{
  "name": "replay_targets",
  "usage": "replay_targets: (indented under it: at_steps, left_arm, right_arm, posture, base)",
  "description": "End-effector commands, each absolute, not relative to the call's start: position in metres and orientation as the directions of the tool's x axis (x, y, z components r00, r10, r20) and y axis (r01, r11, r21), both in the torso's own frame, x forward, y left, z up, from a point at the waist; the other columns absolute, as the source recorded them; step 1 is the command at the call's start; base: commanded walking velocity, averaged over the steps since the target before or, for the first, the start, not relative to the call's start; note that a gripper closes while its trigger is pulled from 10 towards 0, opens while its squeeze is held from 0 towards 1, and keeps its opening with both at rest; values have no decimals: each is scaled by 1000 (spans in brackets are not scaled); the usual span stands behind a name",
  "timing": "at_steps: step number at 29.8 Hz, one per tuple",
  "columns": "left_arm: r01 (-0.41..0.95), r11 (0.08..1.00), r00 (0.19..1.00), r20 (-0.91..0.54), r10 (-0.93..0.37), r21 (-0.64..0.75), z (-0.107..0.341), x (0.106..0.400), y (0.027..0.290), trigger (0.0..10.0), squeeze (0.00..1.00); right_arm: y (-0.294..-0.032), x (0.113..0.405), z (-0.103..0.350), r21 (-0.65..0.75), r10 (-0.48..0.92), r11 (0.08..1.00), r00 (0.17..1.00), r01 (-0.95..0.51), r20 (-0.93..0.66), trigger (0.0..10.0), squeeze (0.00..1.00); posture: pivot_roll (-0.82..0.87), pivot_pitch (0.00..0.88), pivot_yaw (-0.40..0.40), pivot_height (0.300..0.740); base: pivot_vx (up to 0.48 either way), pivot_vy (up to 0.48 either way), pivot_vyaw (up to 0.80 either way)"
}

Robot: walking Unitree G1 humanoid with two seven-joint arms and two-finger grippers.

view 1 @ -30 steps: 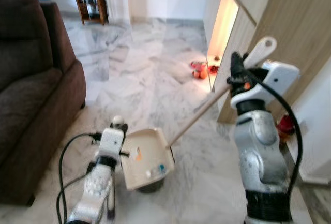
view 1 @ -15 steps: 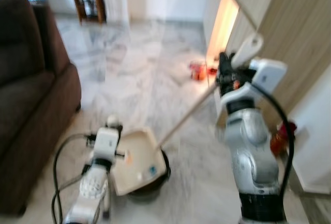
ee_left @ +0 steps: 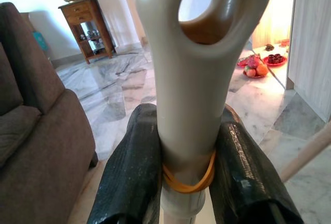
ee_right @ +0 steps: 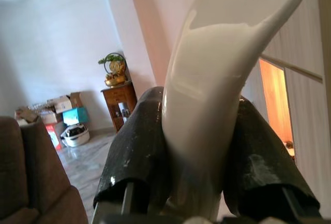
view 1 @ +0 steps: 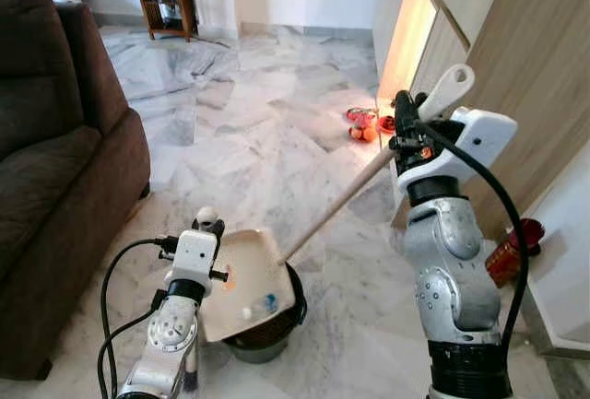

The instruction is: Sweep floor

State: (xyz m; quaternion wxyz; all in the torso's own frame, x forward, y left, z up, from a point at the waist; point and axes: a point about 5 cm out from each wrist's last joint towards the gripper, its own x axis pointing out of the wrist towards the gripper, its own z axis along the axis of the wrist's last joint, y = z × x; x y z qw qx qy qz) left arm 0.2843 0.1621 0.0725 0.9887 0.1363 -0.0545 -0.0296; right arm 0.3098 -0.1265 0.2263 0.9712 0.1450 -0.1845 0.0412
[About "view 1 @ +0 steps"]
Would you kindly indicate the red cylinder bottle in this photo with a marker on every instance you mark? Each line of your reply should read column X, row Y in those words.
column 509, row 256

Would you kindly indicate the light wood wardrobe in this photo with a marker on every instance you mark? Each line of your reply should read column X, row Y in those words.
column 535, row 67

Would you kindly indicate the red plastic toy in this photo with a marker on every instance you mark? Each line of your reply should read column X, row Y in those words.
column 358, row 117
column 387, row 124

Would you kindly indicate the dark brown fabric sofa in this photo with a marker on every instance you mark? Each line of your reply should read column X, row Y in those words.
column 55, row 178

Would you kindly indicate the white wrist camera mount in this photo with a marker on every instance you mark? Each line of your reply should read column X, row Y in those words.
column 484, row 136
column 192, row 256

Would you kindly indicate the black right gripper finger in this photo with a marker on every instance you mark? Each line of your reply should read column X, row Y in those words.
column 404, row 111

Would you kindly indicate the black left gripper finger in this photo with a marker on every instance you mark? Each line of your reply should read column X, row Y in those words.
column 220, row 225

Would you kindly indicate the small orange ball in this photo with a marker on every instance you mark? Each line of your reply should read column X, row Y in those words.
column 370, row 134

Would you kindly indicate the dark round waste bin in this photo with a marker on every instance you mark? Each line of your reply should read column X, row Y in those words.
column 267, row 344

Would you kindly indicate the small white paper ball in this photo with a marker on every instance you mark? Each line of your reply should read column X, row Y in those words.
column 246, row 310

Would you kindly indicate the small blue scrap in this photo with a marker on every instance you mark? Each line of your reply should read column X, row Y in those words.
column 269, row 303

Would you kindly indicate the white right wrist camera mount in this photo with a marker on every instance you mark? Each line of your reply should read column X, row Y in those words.
column 484, row 136

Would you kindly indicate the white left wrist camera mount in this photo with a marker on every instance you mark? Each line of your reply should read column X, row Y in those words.
column 192, row 256

